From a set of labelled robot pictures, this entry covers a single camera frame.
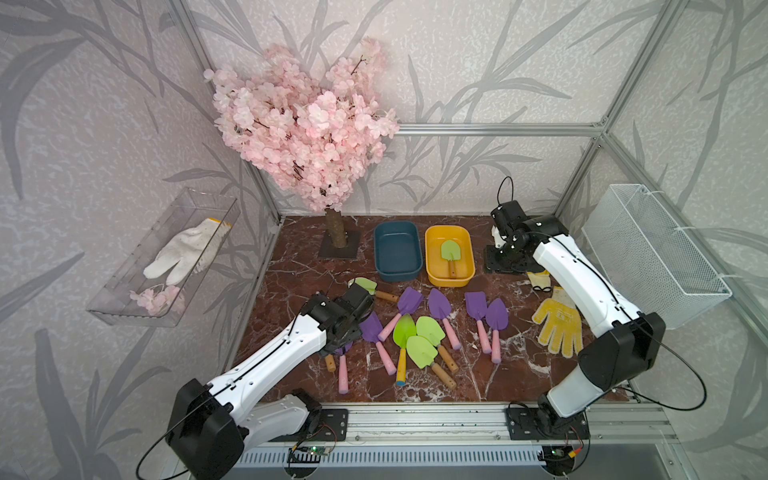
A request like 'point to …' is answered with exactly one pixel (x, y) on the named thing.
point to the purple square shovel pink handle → (409, 303)
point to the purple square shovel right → (476, 305)
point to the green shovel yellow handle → (403, 330)
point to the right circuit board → (557, 455)
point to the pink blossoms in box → (156, 303)
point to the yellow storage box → (437, 268)
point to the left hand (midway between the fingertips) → (347, 337)
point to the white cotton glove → (190, 249)
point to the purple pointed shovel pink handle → (440, 306)
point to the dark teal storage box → (398, 251)
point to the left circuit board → (308, 454)
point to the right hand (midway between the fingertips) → (489, 265)
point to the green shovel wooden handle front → (424, 355)
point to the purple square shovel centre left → (372, 332)
